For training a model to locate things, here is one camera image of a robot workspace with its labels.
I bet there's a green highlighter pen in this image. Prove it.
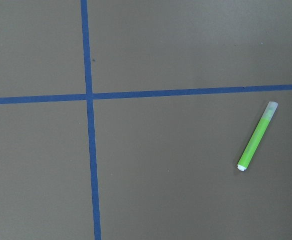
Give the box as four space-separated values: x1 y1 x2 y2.
237 101 278 172

